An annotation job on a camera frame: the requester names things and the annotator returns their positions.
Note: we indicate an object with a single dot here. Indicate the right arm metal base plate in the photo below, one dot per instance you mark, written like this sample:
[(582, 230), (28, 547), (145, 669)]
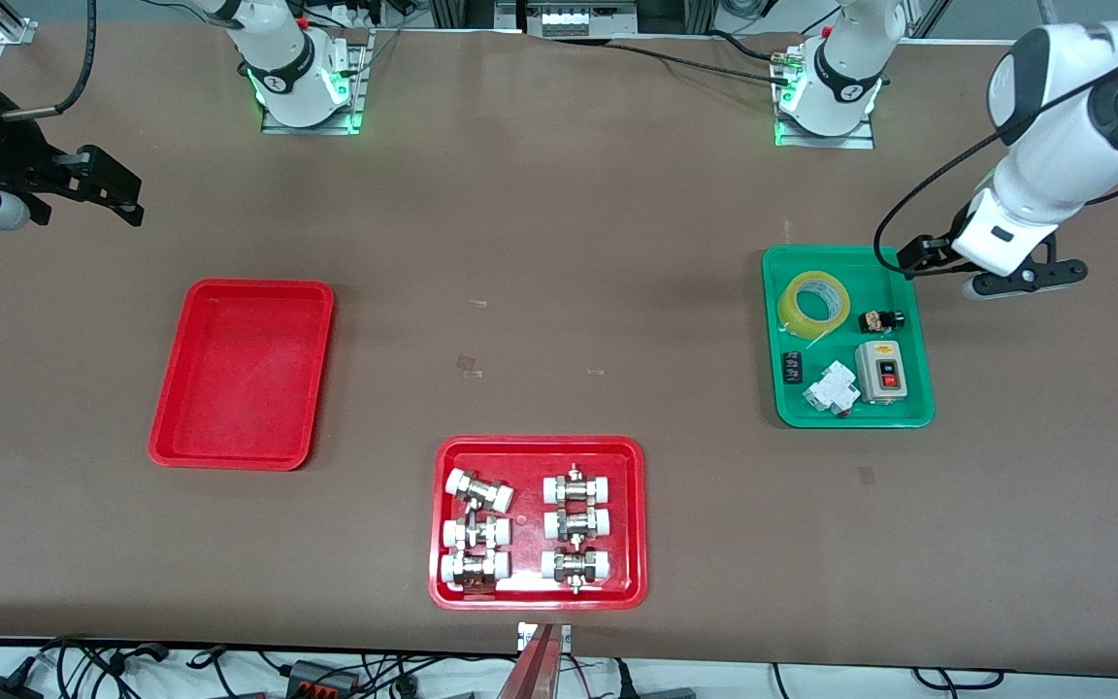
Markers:
[(361, 97)]

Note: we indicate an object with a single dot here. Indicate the metal valve with white caps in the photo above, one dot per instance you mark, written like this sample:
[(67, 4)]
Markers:
[(475, 533), (477, 490), (576, 524), (475, 568), (576, 489), (575, 565)]

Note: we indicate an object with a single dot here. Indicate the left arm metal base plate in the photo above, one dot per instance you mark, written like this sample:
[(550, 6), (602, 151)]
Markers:
[(850, 142)]

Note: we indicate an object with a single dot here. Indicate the small brown tape patch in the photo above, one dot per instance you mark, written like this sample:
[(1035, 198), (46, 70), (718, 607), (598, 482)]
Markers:
[(468, 363)]

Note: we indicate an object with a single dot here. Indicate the black plug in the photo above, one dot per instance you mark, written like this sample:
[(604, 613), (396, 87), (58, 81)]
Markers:
[(625, 680)]

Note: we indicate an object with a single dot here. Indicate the black knob switch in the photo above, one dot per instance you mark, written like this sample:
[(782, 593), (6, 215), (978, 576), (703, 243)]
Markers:
[(884, 319)]

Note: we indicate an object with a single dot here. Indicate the yellow tape roll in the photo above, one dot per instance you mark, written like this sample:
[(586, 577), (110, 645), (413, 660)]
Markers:
[(790, 309)]

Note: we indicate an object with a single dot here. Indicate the grey push button switch box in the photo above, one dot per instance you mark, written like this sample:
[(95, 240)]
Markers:
[(874, 383)]

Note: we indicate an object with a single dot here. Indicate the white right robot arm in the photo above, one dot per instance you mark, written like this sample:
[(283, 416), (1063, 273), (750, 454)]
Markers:
[(287, 58)]

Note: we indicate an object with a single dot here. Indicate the white circuit breaker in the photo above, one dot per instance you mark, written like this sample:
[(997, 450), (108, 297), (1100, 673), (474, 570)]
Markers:
[(831, 388)]

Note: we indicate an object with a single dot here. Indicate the red plastic tray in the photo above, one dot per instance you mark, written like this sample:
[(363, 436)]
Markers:
[(527, 456), (239, 379)]

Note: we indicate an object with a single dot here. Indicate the white power strip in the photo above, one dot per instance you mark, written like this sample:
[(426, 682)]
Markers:
[(569, 19)]

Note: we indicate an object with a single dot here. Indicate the small metal bracket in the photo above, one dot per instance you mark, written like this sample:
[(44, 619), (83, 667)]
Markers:
[(525, 636)]

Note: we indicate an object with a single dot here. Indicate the aluminium corner bracket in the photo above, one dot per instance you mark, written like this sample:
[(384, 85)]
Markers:
[(17, 31)]

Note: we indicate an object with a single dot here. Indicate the green plastic tray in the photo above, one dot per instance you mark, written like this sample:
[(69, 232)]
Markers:
[(870, 286)]

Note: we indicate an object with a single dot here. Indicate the reddish metal post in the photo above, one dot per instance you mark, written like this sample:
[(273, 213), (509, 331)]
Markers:
[(532, 675)]

